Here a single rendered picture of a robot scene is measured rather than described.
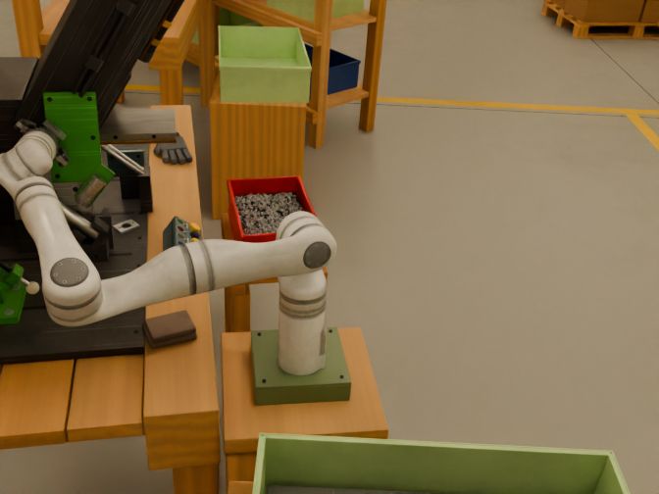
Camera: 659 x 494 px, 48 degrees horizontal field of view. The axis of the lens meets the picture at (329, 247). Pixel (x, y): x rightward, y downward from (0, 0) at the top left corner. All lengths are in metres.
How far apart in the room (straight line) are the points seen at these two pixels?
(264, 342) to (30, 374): 0.47
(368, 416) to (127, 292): 0.54
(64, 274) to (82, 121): 0.64
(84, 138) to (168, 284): 0.64
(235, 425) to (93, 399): 0.28
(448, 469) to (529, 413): 1.51
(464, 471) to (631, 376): 1.86
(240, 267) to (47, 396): 0.48
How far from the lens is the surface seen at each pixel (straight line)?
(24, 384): 1.60
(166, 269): 1.30
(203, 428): 1.49
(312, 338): 1.48
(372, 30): 4.60
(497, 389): 2.93
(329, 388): 1.52
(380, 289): 3.32
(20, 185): 1.44
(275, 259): 1.33
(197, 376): 1.52
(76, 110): 1.83
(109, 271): 1.83
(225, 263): 1.30
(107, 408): 1.51
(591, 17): 7.40
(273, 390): 1.50
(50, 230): 1.34
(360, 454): 1.35
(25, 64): 2.13
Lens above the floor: 1.93
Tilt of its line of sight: 33 degrees down
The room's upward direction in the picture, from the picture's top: 4 degrees clockwise
